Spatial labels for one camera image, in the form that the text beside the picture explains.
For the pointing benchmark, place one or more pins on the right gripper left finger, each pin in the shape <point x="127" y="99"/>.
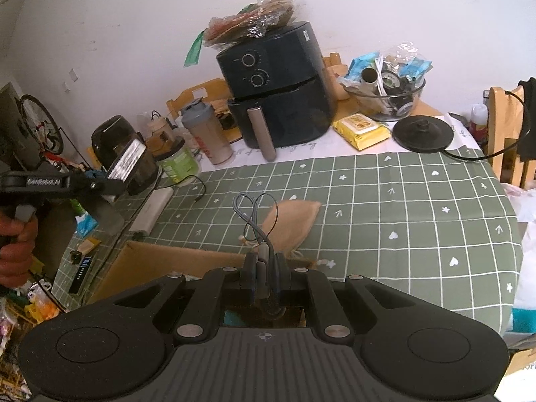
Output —
<point x="196" y="308"/>

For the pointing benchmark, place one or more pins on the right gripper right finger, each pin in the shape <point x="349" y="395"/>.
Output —
<point x="312" y="291"/>

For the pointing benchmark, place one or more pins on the tan drawstring pouch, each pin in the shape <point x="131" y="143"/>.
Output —
<point x="283" y="229"/>

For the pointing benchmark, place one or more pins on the person's left hand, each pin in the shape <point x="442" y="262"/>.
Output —
<point x="17" y="255"/>

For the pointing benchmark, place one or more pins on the open cardboard box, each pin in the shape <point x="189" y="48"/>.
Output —
<point x="139" y="263"/>

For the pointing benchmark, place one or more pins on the black electric kettle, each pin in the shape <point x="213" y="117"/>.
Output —
<point x="117" y="145"/>

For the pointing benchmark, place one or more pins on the white power bank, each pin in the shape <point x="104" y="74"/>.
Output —
<point x="147" y="218"/>

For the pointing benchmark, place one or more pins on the green checkered tablecloth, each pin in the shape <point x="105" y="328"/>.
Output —
<point x="435" y="228"/>

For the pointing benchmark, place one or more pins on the green label supplement jar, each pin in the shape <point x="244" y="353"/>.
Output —
<point x="178" y="162"/>

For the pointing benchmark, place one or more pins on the yellow wet wipes pack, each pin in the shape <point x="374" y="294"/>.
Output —
<point x="361" y="132"/>

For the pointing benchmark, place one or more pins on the grey lid shaker bottle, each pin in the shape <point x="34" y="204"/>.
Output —
<point x="201" y="121"/>

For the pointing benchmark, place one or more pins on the black kettle base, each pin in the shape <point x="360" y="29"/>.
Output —
<point x="422" y="134"/>

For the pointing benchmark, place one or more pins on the white plastic bag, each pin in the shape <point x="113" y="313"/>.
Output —
<point x="523" y="202"/>

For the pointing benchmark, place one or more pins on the glass bowl of clutter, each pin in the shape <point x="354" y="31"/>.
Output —
<point x="387" y="84"/>

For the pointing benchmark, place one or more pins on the black air fryer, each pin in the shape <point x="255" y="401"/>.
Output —
<point x="284" y="75"/>

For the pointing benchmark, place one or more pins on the black garment on chair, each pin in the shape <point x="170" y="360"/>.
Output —
<point x="527" y="146"/>

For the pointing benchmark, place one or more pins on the wooden chair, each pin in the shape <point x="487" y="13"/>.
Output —
<point x="505" y="128"/>

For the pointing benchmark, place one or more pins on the snack bag on fryer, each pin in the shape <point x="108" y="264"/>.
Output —
<point x="255" y="20"/>

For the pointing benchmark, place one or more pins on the flat cardboard against wall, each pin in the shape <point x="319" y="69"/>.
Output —
<point x="210" y="91"/>

